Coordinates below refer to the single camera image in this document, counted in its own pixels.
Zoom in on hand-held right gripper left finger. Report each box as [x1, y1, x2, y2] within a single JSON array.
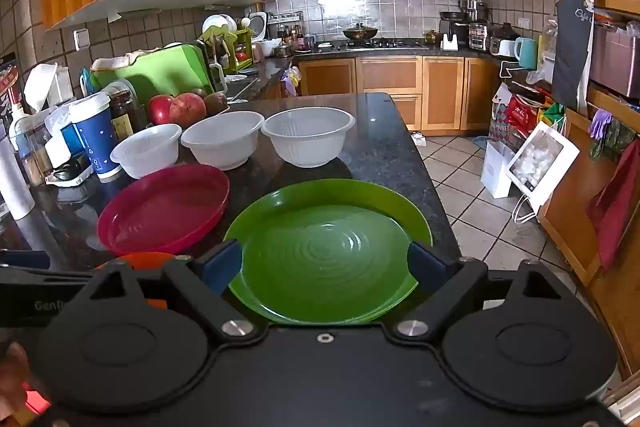
[[75, 239, 269, 345]]

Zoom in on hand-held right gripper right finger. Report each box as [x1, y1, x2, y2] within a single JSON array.
[[384, 241, 576, 343]]

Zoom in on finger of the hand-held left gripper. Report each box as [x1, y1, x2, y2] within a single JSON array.
[[0, 275, 97, 331], [0, 250, 51, 270]]

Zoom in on orange plate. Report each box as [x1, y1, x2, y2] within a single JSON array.
[[95, 251, 178, 309]]

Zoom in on red plate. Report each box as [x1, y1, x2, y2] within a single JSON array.
[[97, 164, 231, 256]]

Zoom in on green plate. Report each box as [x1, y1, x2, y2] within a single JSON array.
[[225, 179, 433, 325]]

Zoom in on smooth white bowl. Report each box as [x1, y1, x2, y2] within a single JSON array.
[[181, 111, 265, 171]]

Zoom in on small ribbed white bowl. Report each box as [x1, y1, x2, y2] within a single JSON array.
[[110, 123, 182, 180]]

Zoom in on wide ribbed white bowl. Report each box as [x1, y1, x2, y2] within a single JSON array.
[[262, 107, 356, 168]]

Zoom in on white plates in rack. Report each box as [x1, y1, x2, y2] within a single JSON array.
[[202, 14, 237, 36]]

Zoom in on person's left hand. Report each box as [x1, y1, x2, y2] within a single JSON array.
[[0, 341, 28, 415]]

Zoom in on white water bottle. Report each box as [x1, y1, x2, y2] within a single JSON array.
[[0, 137, 36, 221]]

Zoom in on black and white tray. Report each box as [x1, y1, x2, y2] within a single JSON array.
[[45, 154, 96, 186]]

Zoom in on clear spice jar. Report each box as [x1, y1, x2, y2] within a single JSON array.
[[14, 114, 53, 185]]

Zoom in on white paper bag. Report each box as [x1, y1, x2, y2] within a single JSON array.
[[481, 141, 516, 199], [506, 121, 581, 208]]

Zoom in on blue paper cup white lid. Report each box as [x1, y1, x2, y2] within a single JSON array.
[[68, 92, 122, 182]]

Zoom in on wooden shelf unit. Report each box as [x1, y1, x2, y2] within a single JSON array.
[[537, 84, 640, 378]]

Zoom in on striped red apple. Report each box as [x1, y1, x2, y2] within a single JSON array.
[[169, 93, 207, 129]]

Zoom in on brown round fruit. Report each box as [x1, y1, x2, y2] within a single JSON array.
[[203, 92, 229, 116]]

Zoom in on dark red apple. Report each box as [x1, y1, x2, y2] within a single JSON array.
[[148, 94, 176, 126]]

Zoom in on dark sauce jar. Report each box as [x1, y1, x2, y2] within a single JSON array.
[[109, 89, 137, 142]]

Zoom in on wooden base cabinets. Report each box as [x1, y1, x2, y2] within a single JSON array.
[[297, 56, 503, 131]]

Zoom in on white tissue container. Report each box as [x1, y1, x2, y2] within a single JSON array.
[[23, 63, 75, 114]]

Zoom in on red shopping bag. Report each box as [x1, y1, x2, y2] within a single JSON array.
[[507, 94, 546, 138]]

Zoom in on printed snack bag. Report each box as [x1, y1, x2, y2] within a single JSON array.
[[0, 53, 23, 108]]

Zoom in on pink and yellow rag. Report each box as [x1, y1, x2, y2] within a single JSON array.
[[281, 66, 302, 98]]

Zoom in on red hanging cloth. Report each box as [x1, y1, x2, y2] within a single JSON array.
[[586, 139, 640, 270]]

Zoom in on green cutting board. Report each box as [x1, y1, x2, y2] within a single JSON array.
[[90, 44, 216, 98]]

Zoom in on green dish rack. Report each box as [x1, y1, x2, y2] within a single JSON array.
[[200, 27, 254, 75]]

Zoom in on cream cloth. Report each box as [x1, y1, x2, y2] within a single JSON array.
[[91, 51, 161, 72]]

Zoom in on gas stove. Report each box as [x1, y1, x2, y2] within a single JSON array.
[[345, 38, 431, 52]]

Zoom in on purple glove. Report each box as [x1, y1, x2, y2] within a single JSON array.
[[589, 108, 613, 139]]

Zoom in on green patterned cloth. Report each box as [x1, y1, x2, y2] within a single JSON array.
[[589, 119, 636, 160]]

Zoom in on white toaster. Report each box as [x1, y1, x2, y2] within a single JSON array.
[[490, 38, 518, 58]]

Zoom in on teal mug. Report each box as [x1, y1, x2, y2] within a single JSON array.
[[515, 37, 539, 70]]

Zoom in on wok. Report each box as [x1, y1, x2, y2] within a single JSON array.
[[343, 24, 379, 42]]

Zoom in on clear plastic jar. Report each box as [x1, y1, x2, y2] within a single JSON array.
[[540, 19, 558, 58]]

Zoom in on dark apron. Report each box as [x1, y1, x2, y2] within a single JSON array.
[[552, 0, 596, 110]]

